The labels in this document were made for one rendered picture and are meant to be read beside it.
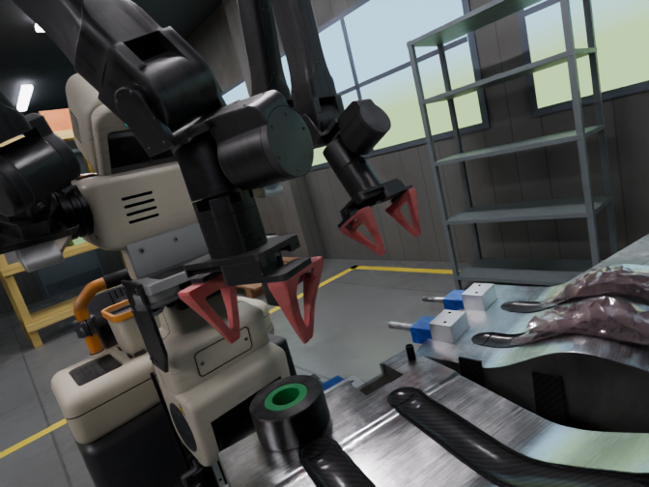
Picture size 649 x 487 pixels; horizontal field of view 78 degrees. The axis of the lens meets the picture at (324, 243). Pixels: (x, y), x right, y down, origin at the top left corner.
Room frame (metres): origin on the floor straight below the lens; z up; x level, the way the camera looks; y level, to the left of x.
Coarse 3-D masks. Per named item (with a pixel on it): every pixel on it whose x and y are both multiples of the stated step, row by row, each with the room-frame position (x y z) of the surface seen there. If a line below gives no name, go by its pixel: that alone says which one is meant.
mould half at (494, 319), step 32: (512, 288) 0.65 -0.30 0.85; (544, 288) 0.62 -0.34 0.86; (480, 320) 0.57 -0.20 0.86; (512, 320) 0.55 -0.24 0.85; (416, 352) 0.53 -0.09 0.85; (448, 352) 0.51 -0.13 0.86; (480, 352) 0.49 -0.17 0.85; (512, 352) 0.46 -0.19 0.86; (544, 352) 0.40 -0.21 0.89; (576, 352) 0.37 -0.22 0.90; (608, 352) 0.36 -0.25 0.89; (640, 352) 0.35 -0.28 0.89; (512, 384) 0.43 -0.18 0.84; (576, 384) 0.37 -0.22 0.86; (608, 384) 0.35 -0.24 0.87; (640, 384) 0.33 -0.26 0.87; (576, 416) 0.38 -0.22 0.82; (608, 416) 0.36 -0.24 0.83; (640, 416) 0.34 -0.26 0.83
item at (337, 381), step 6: (318, 378) 0.57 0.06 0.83; (336, 378) 0.54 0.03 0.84; (342, 378) 0.54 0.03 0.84; (348, 378) 0.51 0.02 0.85; (354, 378) 0.50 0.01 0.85; (324, 384) 0.53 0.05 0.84; (330, 384) 0.53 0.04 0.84; (336, 384) 0.52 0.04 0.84; (354, 384) 0.49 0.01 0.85; (360, 384) 0.49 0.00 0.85; (324, 390) 0.49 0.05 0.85
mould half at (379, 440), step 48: (432, 384) 0.39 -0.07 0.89; (336, 432) 0.36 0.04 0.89; (384, 432) 0.34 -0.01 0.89; (528, 432) 0.30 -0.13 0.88; (576, 432) 0.28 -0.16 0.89; (240, 480) 0.32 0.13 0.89; (288, 480) 0.31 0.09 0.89; (384, 480) 0.29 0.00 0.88; (432, 480) 0.28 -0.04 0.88; (480, 480) 0.26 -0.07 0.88
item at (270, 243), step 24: (240, 192) 0.37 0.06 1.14; (216, 216) 0.36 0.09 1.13; (240, 216) 0.36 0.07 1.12; (216, 240) 0.36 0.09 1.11; (240, 240) 0.36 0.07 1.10; (264, 240) 0.38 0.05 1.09; (288, 240) 0.37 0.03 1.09; (192, 264) 0.38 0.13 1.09; (216, 264) 0.36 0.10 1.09; (264, 264) 0.33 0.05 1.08
